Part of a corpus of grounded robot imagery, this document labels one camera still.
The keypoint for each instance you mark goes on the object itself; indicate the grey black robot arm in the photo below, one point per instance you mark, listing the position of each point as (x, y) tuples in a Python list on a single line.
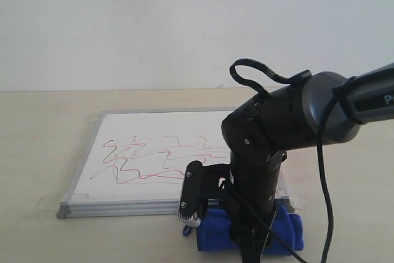
[(305, 110)]

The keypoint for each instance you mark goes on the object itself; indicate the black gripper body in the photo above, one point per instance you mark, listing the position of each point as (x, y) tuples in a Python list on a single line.
[(247, 195)]

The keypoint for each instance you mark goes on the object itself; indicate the clear tape near right corner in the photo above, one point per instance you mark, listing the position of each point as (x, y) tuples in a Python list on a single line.
[(298, 202)]

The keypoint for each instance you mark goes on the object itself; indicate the blue cloth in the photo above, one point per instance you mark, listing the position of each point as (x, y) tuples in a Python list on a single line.
[(213, 233)]

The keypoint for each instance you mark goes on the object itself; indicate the aluminium framed whiteboard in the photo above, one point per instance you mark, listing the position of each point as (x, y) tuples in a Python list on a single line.
[(134, 161)]

